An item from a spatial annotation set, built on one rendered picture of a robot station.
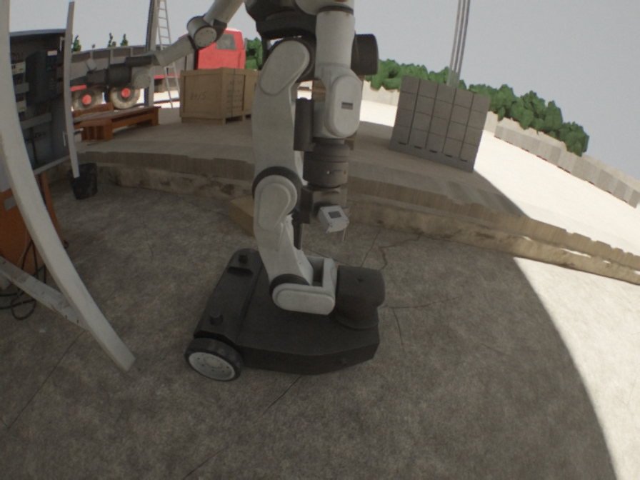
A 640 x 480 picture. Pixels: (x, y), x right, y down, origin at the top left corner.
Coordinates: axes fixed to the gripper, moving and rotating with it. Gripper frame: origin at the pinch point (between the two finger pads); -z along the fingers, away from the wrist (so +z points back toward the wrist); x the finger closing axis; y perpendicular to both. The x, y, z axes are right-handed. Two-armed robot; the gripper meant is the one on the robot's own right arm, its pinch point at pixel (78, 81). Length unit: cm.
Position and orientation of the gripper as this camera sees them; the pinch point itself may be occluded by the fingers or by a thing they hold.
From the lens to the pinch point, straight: 108.2
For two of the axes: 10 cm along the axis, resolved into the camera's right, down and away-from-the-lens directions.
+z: 6.6, -3.2, 6.8
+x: 7.4, 4.2, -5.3
